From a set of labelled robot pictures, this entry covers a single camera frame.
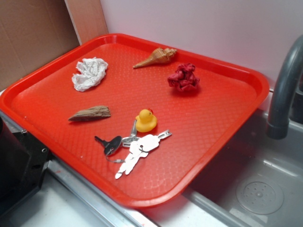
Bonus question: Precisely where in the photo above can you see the white head key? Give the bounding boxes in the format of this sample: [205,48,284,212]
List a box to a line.
[138,130,172,152]

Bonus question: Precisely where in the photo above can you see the silver key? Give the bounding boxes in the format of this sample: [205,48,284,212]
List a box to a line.
[122,120,139,147]

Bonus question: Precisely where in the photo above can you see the sink drain strainer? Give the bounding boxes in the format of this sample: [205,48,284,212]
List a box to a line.
[236,180,284,215]

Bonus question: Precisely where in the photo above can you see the white paper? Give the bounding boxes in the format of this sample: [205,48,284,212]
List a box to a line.
[71,57,108,92]

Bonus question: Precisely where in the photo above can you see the brown spiral seashell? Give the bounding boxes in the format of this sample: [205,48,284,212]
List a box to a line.
[133,47,177,69]

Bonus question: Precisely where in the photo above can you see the black head key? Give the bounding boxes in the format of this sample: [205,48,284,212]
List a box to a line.
[94,136,122,156]

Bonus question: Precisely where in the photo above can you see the red plastic tray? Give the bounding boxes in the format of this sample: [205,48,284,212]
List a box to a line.
[0,34,269,208]

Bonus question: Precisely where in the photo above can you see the brown cardboard panel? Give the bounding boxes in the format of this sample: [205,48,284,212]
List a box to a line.
[0,0,108,90]

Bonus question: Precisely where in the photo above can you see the yellow rubber duck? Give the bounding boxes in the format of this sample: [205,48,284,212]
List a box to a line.
[135,109,157,132]

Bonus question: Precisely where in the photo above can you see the grey plastic sink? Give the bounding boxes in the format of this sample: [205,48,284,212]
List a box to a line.
[143,101,303,227]

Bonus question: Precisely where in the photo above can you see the brown wood piece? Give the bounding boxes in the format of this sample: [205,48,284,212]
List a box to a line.
[68,105,111,122]

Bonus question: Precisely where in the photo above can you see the grey faucet spout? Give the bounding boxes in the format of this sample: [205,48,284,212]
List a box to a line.
[266,36,303,140]

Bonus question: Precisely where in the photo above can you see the white flat keys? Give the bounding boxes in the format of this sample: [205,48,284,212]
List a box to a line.
[115,141,148,179]

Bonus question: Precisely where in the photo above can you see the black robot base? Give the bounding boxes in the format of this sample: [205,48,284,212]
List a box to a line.
[0,119,50,217]

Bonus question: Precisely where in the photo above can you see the crumpled red paper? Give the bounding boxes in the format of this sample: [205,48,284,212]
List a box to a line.
[167,63,200,92]

